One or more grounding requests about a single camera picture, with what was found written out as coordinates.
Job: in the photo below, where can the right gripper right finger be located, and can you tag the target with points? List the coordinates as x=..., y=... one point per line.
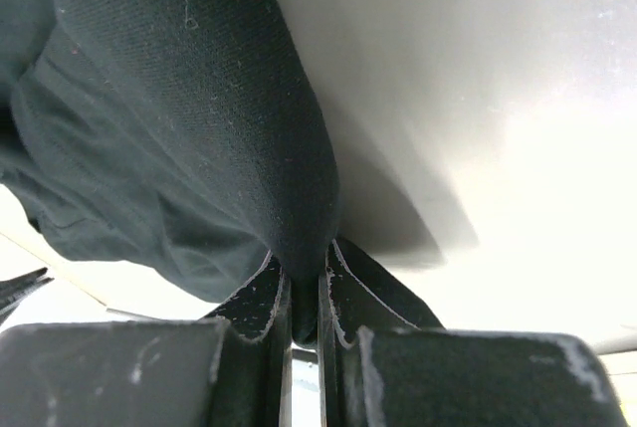
x=386, y=360

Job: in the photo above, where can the black t shirt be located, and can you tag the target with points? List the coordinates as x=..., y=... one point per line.
x=181, y=135

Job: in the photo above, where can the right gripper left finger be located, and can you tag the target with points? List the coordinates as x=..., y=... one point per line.
x=232, y=368

